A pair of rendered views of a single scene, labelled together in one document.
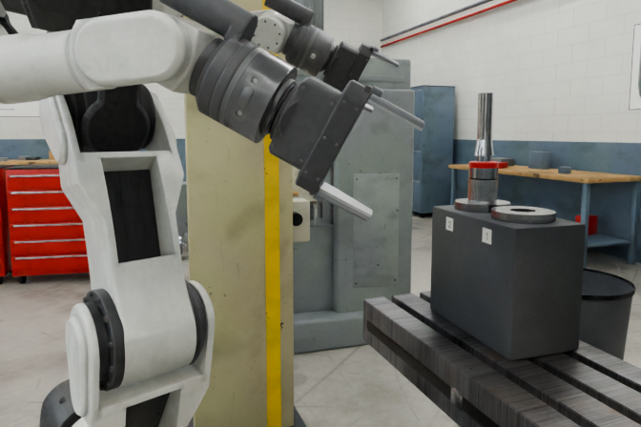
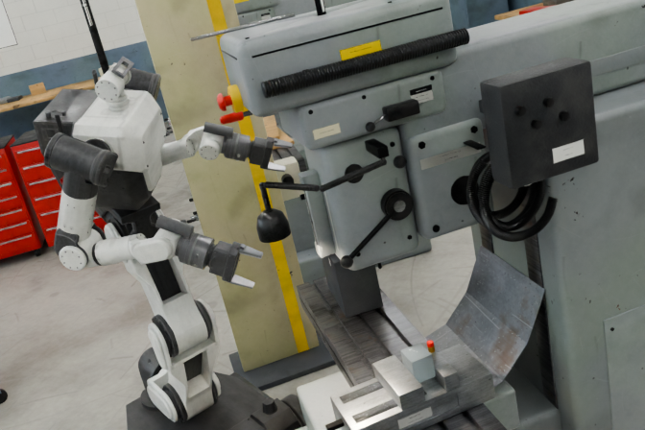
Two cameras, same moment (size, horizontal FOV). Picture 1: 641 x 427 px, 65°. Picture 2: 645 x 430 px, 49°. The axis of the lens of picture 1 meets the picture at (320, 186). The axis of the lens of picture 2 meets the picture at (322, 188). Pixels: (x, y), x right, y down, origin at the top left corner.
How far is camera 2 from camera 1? 148 cm
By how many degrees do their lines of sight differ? 15
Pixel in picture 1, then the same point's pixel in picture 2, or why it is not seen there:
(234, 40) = (186, 239)
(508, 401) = (331, 339)
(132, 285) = (172, 312)
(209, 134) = not seen: hidden behind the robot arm
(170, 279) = (188, 305)
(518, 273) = (340, 280)
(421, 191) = not seen: hidden behind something
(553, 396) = (351, 333)
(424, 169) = (472, 18)
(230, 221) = (229, 203)
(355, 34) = not seen: outside the picture
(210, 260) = (221, 237)
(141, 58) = (156, 255)
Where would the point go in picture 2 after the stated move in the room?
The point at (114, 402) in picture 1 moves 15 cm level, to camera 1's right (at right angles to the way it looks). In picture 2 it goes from (178, 361) to (224, 354)
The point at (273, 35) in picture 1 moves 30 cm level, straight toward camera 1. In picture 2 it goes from (212, 153) to (200, 182)
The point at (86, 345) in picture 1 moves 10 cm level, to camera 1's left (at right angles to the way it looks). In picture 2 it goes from (159, 341) to (129, 346)
